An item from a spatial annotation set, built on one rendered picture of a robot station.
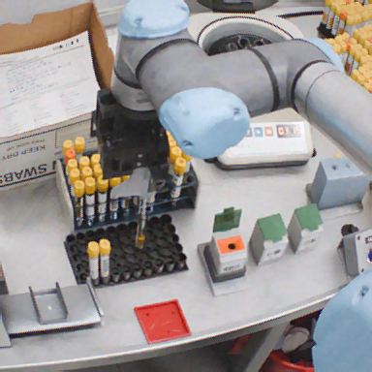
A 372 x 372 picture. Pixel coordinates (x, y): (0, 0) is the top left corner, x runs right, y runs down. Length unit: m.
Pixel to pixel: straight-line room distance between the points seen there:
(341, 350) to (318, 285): 0.75
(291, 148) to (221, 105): 0.60
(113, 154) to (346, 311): 0.52
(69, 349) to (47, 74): 0.51
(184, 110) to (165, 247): 0.50
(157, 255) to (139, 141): 0.30
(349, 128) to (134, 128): 0.33
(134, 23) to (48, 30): 0.63
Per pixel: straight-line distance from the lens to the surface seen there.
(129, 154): 1.00
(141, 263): 1.25
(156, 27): 0.84
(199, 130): 0.79
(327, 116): 0.79
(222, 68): 0.82
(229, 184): 1.37
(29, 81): 1.41
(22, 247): 1.28
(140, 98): 0.92
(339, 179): 1.30
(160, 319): 1.23
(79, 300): 1.19
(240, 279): 1.26
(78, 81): 1.40
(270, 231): 1.25
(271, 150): 1.37
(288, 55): 0.86
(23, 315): 1.18
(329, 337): 0.56
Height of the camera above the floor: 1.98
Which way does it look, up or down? 55 degrees down
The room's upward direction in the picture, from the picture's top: 11 degrees clockwise
